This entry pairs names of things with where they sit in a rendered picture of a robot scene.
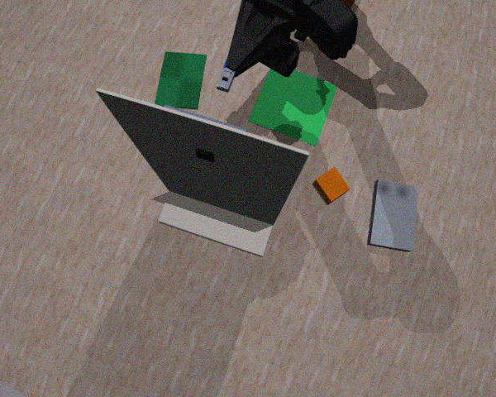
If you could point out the orange cube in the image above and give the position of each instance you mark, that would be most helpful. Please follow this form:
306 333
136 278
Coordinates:
331 185

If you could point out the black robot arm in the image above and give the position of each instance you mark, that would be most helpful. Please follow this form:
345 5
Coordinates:
332 26

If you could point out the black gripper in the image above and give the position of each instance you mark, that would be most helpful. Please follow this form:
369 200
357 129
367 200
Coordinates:
262 34

